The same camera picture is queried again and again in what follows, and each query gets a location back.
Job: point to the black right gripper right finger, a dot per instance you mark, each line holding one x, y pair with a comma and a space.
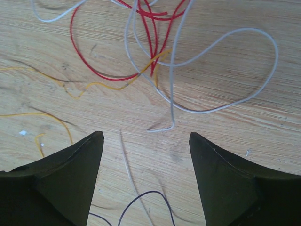
237, 192

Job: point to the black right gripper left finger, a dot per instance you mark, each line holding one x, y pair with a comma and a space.
54, 191

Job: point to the clear zip tie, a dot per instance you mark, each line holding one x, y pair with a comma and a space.
131, 178

